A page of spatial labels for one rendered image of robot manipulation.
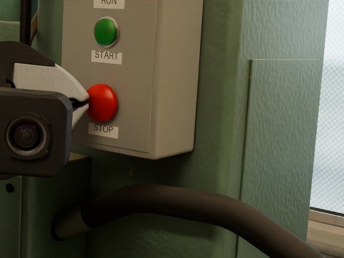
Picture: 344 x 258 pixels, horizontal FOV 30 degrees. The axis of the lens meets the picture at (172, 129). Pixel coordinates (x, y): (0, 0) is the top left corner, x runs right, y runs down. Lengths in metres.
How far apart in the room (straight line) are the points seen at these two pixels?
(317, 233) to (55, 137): 1.71
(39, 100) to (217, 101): 0.21
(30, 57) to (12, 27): 0.29
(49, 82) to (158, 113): 0.09
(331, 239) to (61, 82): 1.61
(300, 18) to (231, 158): 0.17
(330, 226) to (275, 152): 1.46
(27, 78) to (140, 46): 0.10
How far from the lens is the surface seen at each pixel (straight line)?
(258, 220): 0.48
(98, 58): 0.51
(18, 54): 0.43
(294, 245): 0.47
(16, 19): 0.77
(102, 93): 0.50
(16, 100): 0.35
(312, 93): 0.68
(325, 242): 2.02
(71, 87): 0.47
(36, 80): 0.44
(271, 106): 0.59
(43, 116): 0.34
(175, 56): 0.50
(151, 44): 0.48
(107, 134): 0.51
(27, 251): 0.57
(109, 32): 0.50
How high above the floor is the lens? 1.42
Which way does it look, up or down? 8 degrees down
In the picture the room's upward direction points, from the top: 4 degrees clockwise
